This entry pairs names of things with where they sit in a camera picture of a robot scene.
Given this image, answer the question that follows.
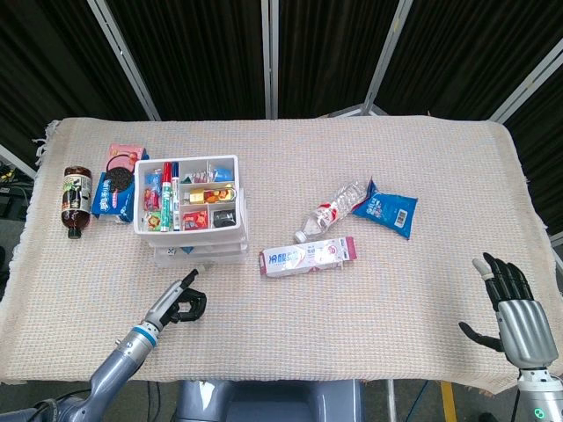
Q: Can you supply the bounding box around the pink snack box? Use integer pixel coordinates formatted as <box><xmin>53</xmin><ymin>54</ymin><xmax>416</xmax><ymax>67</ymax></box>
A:
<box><xmin>106</xmin><ymin>142</ymin><xmax>150</xmax><ymax>174</ymax></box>

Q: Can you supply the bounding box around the aluminium partition post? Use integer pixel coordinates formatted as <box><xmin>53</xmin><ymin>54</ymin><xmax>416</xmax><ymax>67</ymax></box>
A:
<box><xmin>260</xmin><ymin>0</ymin><xmax>280</xmax><ymax>120</ymax></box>
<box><xmin>85</xmin><ymin>0</ymin><xmax>162</xmax><ymax>121</ymax></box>
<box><xmin>487</xmin><ymin>37</ymin><xmax>563</xmax><ymax>125</ymax></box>
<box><xmin>0</xmin><ymin>143</ymin><xmax>39</xmax><ymax>179</ymax></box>
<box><xmin>360</xmin><ymin>0</ymin><xmax>415</xmax><ymax>117</ymax></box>

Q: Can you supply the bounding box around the clear plastic water bottle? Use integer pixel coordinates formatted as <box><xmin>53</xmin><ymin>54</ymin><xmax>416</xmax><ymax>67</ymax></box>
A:
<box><xmin>293</xmin><ymin>180</ymin><xmax>369</xmax><ymax>244</ymax></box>

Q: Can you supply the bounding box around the clear plastic storage bin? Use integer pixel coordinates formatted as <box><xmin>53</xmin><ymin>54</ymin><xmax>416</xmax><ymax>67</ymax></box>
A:
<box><xmin>152</xmin><ymin>244</ymin><xmax>250</xmax><ymax>270</ymax></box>

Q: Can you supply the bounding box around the beige woven tablecloth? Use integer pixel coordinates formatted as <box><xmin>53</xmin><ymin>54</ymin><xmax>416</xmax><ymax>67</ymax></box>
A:
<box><xmin>0</xmin><ymin>114</ymin><xmax>552</xmax><ymax>395</ymax></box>

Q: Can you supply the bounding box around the white desktop drawer organizer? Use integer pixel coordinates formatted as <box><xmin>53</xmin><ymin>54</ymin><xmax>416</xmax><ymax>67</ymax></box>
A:
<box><xmin>133</xmin><ymin>153</ymin><xmax>251</xmax><ymax>265</ymax></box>

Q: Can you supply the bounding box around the blue cable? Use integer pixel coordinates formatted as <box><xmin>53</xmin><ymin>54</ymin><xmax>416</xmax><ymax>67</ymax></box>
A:
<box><xmin>413</xmin><ymin>380</ymin><xmax>430</xmax><ymax>422</ymax></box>

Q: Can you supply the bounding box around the white pink toothpaste box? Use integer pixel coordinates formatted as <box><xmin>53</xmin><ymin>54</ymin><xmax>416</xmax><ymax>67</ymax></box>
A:
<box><xmin>258</xmin><ymin>236</ymin><xmax>359</xmax><ymax>280</ymax></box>

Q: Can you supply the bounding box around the black cable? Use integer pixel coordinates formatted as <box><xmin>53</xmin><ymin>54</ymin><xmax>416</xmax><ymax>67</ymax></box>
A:
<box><xmin>146</xmin><ymin>381</ymin><xmax>162</xmax><ymax>422</ymax></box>

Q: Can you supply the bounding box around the brown sauce bottle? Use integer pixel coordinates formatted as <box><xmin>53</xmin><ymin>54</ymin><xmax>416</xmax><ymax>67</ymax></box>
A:
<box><xmin>60</xmin><ymin>165</ymin><xmax>95</xmax><ymax>240</ymax></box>

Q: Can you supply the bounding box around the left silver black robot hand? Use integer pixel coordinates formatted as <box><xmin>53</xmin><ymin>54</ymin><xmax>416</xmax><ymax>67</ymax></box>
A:
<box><xmin>144</xmin><ymin>267</ymin><xmax>208</xmax><ymax>330</ymax></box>

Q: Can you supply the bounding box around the red-capped green marker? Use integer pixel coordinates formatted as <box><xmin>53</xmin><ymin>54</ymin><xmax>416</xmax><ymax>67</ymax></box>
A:
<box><xmin>158</xmin><ymin>161</ymin><xmax>174</xmax><ymax>232</ymax></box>

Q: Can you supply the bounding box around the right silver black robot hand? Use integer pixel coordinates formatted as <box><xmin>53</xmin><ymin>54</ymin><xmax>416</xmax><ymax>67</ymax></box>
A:
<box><xmin>458</xmin><ymin>251</ymin><xmax>557</xmax><ymax>368</ymax></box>

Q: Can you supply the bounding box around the blue-capped white marker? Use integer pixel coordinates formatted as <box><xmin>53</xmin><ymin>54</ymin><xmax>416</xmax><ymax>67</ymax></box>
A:
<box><xmin>170</xmin><ymin>161</ymin><xmax>183</xmax><ymax>231</ymax></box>

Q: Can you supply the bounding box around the red blue candy packet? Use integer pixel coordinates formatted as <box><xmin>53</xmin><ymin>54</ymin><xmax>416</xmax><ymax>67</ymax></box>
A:
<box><xmin>143</xmin><ymin>171</ymin><xmax>164</xmax><ymax>208</ymax></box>

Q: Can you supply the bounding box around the blue snack pouch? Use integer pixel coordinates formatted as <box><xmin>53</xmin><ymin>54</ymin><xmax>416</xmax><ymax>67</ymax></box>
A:
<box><xmin>350</xmin><ymin>177</ymin><xmax>419</xmax><ymax>241</ymax></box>

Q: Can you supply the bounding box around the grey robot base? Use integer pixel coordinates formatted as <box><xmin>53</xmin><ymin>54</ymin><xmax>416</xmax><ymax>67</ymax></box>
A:
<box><xmin>175</xmin><ymin>379</ymin><xmax>366</xmax><ymax>422</ymax></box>

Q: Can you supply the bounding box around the blue Oreo cookie pack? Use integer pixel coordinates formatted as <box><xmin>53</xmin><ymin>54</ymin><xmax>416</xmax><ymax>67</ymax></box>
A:
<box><xmin>91</xmin><ymin>165</ymin><xmax>137</xmax><ymax>224</ymax></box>

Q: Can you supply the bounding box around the black binder clip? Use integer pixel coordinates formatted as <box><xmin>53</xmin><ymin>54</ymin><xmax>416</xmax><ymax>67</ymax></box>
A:
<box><xmin>212</xmin><ymin>209</ymin><xmax>238</xmax><ymax>229</ymax></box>

